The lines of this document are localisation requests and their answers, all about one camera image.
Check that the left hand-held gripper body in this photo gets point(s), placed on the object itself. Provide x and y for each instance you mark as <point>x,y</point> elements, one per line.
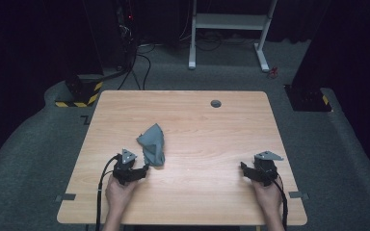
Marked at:
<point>124,170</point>

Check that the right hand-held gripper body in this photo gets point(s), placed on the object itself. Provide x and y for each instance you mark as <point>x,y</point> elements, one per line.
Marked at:
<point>266,171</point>

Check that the grey cloth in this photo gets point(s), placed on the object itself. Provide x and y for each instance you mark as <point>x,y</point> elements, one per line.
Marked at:
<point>153,144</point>

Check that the person's right hand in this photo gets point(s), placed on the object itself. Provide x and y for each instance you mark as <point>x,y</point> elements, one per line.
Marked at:
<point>269,197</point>

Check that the person's left hand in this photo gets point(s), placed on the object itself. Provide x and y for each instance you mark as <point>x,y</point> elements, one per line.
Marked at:
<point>118,195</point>

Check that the grey tape strip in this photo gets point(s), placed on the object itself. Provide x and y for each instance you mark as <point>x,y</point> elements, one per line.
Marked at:
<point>66,197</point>
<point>298,195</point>

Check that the grey round table grommet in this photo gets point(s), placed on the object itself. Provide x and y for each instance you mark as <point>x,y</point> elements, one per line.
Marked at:
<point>216,103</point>

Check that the black yellow striped stand base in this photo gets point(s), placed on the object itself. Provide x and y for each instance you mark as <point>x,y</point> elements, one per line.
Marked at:
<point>83,93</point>

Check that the small red floor object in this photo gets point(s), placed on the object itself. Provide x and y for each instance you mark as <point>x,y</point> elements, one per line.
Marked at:
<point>272,72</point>

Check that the dark equipment rack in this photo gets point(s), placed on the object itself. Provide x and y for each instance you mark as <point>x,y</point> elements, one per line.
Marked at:
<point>126,32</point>

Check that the white metal stand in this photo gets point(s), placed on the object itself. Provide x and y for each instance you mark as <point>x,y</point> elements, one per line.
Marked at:
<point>229,21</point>

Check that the dark curtain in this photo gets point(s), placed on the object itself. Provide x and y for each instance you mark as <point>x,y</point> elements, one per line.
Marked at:
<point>350,45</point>
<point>29,48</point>

